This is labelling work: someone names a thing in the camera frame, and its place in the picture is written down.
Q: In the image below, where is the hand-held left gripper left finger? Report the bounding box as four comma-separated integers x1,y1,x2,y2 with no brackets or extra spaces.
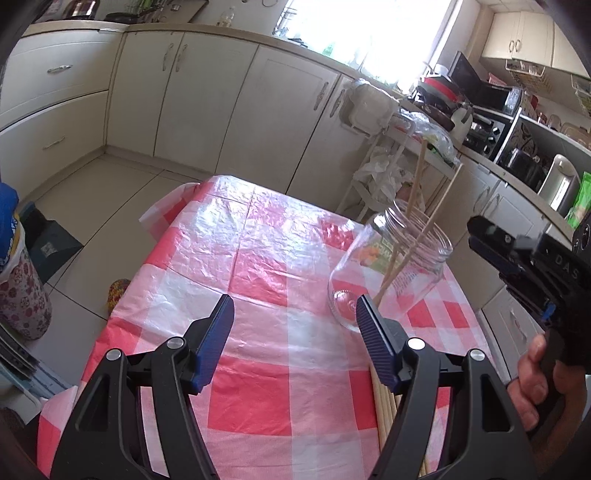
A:
50,294,235,480

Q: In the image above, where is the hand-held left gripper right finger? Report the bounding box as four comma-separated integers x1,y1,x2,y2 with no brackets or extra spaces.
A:
355,294,539,480

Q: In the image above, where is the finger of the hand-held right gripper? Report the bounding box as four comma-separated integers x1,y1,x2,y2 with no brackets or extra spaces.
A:
467,216,539,264
471,242,557,324

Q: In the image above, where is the bundle of wooden chopsticks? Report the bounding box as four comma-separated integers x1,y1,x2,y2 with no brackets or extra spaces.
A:
372,138,464,308

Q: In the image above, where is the pile of wooden chopsticks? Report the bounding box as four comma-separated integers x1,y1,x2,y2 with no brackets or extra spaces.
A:
369,364,430,478

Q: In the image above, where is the clear glass jar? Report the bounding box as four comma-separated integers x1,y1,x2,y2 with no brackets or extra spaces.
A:
327,199,454,333

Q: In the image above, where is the person's right hand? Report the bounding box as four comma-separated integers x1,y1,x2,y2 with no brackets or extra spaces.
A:
507,333,591,432

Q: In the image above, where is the cream cabinet unit with drawers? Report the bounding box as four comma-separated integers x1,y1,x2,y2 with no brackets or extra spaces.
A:
443,154,573,370

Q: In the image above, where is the beige kitchen countertop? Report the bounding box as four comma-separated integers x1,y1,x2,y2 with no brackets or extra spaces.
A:
455,145,573,241
18,18,416,93

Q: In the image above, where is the black toaster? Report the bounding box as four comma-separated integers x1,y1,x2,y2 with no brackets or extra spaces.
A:
498,147,546,191

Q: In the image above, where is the white kitchen appliance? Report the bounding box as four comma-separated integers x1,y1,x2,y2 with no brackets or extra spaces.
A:
537,153,583,214

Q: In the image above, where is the green packet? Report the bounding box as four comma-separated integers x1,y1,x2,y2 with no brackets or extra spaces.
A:
565,171,591,230

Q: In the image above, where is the red white checked tablecloth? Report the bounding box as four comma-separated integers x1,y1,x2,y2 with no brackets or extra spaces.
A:
37,174,497,480

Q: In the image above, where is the multicoloured patterned object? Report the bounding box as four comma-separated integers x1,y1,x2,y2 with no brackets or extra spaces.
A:
107,278,133,320

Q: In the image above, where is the white jug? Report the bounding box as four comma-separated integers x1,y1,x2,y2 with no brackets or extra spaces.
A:
449,105,475,143

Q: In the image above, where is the clear plastic bag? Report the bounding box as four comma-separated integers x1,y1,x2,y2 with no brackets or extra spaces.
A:
396,110,463,168

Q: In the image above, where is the crumpled white plastic bag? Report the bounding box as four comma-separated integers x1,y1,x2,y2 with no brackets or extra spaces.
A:
353,147,415,198

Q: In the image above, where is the black microwave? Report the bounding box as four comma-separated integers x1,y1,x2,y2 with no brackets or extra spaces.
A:
449,50,523,112

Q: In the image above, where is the red cooking pot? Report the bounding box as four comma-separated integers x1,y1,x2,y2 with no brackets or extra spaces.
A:
417,75,463,106

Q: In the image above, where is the dark cardboard box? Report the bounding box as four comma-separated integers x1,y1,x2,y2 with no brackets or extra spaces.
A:
20,201,85,285

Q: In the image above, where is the grey slatted furniture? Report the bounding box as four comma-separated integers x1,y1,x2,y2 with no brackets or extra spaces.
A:
0,323,71,403

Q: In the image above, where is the floral patterned container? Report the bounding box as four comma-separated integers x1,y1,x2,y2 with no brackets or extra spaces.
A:
0,256,53,343

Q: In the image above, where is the blue bag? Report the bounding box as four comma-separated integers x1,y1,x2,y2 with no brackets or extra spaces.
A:
0,181,20,274

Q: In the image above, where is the bright kitchen window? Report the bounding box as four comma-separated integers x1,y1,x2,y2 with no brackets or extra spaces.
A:
279,0,465,90

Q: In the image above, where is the deep cream drawer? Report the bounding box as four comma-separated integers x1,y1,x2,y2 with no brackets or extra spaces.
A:
0,90,112,201

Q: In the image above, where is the shallow cream drawer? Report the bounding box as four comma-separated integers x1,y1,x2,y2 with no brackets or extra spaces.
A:
0,33,123,127

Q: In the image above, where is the black stovetop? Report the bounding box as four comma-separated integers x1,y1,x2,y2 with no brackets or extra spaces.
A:
104,0,209,25

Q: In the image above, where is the metal pot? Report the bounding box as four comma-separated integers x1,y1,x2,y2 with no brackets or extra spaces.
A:
68,0,101,20

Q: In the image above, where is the white wire trolley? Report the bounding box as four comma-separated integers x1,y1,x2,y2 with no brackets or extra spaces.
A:
336,124,464,228

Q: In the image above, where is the white wire rack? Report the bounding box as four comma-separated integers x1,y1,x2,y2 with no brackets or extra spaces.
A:
505,58,556,78

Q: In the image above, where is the cream wall cabinet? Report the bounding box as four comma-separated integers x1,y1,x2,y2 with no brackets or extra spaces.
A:
479,10,591,80

